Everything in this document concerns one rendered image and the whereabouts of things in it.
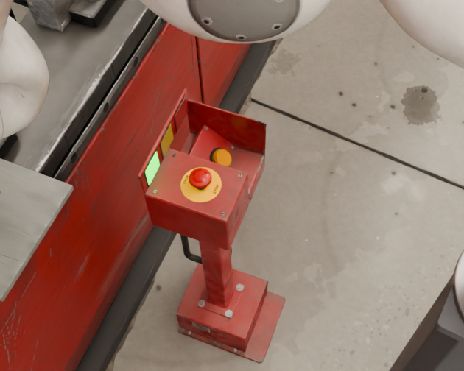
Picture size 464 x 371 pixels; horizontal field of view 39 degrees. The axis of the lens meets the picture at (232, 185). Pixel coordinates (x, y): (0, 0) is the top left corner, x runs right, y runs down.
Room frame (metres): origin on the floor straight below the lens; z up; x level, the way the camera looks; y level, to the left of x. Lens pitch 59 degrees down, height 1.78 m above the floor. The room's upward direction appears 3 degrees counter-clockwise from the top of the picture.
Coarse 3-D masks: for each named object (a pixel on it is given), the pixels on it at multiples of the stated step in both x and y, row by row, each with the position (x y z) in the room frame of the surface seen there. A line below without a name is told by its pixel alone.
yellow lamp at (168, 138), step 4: (168, 132) 0.68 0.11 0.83; (172, 132) 0.69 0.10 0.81; (164, 136) 0.67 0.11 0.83; (168, 136) 0.68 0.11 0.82; (172, 136) 0.69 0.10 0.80; (164, 140) 0.67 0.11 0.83; (168, 140) 0.68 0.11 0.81; (172, 140) 0.69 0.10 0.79; (164, 144) 0.66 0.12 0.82; (168, 144) 0.67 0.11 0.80; (164, 148) 0.66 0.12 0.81; (168, 148) 0.67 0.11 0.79; (164, 152) 0.66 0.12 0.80
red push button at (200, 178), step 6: (198, 168) 0.62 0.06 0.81; (192, 174) 0.60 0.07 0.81; (198, 174) 0.60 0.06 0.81; (204, 174) 0.60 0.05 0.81; (210, 174) 0.60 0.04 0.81; (192, 180) 0.59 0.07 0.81; (198, 180) 0.59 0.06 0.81; (204, 180) 0.59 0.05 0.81; (210, 180) 0.59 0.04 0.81; (198, 186) 0.58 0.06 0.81; (204, 186) 0.58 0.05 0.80
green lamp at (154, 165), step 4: (156, 152) 0.64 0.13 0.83; (156, 156) 0.63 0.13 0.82; (152, 160) 0.62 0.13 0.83; (156, 160) 0.63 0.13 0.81; (152, 164) 0.62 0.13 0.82; (156, 164) 0.63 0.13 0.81; (148, 168) 0.61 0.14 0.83; (152, 168) 0.62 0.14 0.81; (156, 168) 0.63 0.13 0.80; (148, 172) 0.60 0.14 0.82; (152, 172) 0.61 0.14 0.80; (148, 176) 0.60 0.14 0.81; (152, 176) 0.61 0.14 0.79; (148, 180) 0.60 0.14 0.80
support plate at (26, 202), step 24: (0, 168) 0.51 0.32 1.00; (24, 168) 0.51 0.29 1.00; (0, 192) 0.47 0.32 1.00; (24, 192) 0.47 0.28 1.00; (48, 192) 0.47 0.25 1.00; (0, 216) 0.43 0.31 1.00; (24, 216) 0.43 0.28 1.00; (48, 216) 0.43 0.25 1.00; (0, 240) 0.40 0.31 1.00; (24, 240) 0.39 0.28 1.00; (0, 264) 0.36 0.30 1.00; (24, 264) 0.36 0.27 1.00; (0, 288) 0.33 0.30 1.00
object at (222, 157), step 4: (216, 152) 0.69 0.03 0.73; (220, 152) 0.70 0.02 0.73; (224, 152) 0.70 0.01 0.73; (228, 152) 0.70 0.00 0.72; (212, 156) 0.69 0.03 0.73; (216, 156) 0.69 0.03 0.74; (220, 156) 0.69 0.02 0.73; (224, 156) 0.69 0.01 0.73; (228, 156) 0.69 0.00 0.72; (216, 160) 0.68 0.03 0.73; (220, 160) 0.68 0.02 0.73; (224, 160) 0.68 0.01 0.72; (228, 160) 0.68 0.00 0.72; (224, 164) 0.67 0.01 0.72; (228, 164) 0.68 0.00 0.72
